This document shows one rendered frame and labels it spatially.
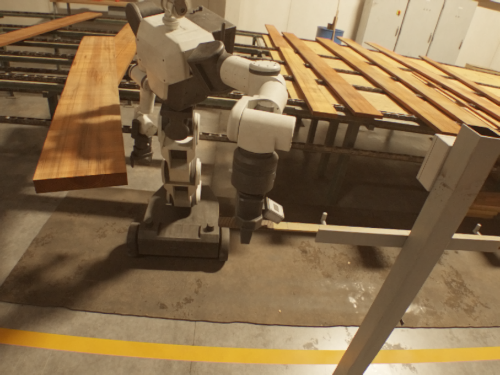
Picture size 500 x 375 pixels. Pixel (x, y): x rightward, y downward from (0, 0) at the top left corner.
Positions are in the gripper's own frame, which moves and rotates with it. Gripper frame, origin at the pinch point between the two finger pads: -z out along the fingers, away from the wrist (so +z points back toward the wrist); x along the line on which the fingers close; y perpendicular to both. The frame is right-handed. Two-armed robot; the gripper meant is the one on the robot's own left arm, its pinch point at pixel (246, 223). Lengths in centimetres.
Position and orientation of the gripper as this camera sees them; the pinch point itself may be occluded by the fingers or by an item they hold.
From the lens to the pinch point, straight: 74.2
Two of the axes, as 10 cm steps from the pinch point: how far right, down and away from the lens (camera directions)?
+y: 9.9, 0.8, 0.9
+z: 1.2, -8.3, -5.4
